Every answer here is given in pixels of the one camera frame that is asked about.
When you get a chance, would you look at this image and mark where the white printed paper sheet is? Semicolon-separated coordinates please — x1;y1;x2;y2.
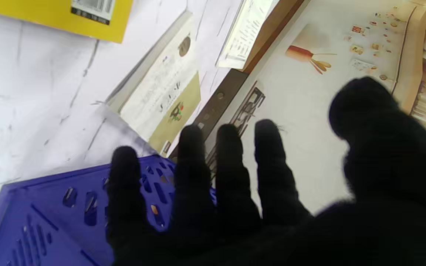
217;0;278;70

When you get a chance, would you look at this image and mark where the large illustrated picture book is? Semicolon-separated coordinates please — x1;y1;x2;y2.
169;0;426;218

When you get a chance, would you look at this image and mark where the yellow cover book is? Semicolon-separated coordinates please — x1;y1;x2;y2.
0;0;134;44

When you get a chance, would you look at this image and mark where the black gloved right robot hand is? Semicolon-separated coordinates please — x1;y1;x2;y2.
106;77;426;266

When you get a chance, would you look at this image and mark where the blue perforated plastic file rack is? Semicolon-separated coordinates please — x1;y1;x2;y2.
0;153;217;266

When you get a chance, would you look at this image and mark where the beige Little Prince book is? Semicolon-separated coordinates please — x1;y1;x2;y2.
106;11;202;154

